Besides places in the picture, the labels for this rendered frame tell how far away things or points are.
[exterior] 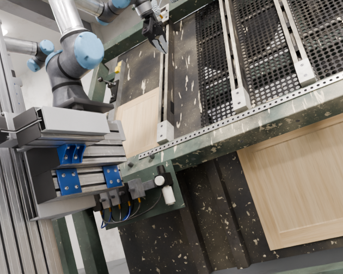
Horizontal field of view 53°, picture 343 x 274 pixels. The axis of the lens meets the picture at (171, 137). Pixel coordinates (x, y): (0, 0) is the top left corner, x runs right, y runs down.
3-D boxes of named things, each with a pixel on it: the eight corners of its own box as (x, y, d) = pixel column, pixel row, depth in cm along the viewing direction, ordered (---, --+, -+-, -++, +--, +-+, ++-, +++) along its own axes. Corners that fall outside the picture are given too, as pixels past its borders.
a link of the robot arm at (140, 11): (145, 1, 161) (132, 10, 165) (150, 10, 162) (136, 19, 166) (151, 0, 168) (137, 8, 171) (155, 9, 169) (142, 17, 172)
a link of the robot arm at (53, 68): (72, 95, 141) (64, 65, 144) (90, 80, 133) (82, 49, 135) (45, 93, 132) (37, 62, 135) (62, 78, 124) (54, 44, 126)
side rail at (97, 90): (80, 190, 216) (67, 182, 209) (104, 72, 284) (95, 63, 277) (87, 187, 213) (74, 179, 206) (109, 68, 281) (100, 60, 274)
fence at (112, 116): (104, 173, 201) (99, 170, 198) (120, 66, 260) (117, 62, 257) (110, 170, 198) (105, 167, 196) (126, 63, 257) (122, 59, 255)
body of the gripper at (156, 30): (167, 31, 173) (155, 8, 170) (162, 33, 165) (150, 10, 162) (155, 38, 176) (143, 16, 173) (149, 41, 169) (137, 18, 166)
